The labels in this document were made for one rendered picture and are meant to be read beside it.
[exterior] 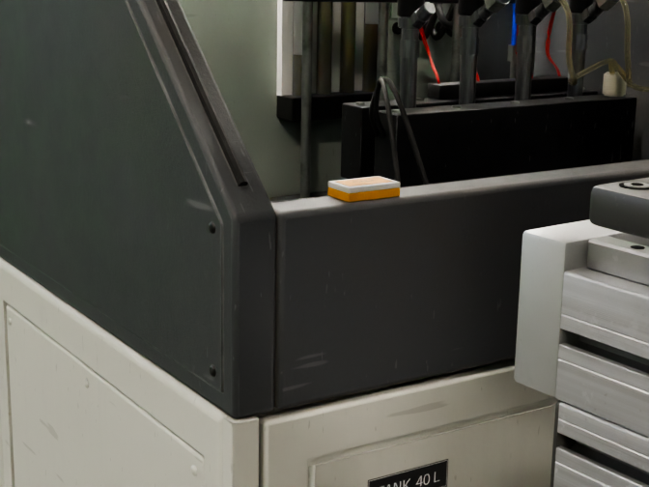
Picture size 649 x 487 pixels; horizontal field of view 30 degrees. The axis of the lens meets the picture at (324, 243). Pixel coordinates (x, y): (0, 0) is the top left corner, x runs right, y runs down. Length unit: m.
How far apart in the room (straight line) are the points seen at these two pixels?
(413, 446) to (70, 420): 0.39
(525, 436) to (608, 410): 0.47
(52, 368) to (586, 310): 0.76
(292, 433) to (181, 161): 0.23
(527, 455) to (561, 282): 0.49
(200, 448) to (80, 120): 0.33
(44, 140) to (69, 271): 0.13
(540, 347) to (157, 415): 0.46
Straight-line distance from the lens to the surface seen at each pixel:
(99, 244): 1.13
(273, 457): 0.96
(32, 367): 1.36
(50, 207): 1.24
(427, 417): 1.04
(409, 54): 1.27
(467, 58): 1.32
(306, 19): 1.43
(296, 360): 0.95
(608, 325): 0.65
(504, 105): 1.31
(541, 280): 0.68
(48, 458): 1.36
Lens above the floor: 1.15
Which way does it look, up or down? 14 degrees down
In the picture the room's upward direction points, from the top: 1 degrees clockwise
